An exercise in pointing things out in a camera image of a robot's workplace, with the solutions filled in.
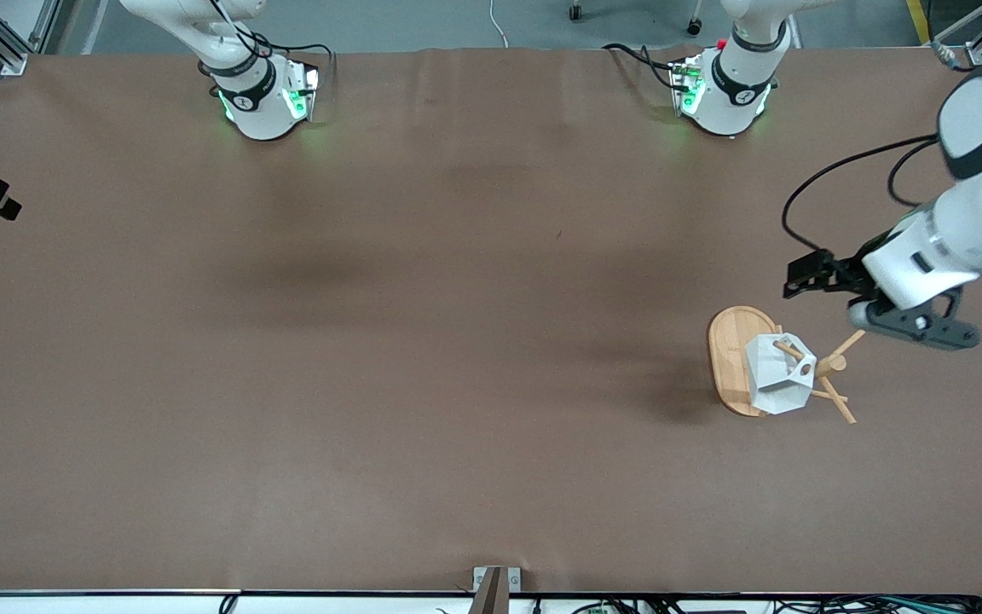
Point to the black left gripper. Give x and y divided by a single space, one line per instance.
851 274

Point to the white faceted plastic cup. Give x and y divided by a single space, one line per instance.
776 379

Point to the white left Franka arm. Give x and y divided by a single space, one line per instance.
977 222

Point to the wooden cup rack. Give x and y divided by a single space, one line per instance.
730 358

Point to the metal table edge bracket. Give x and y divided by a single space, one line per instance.
496 584

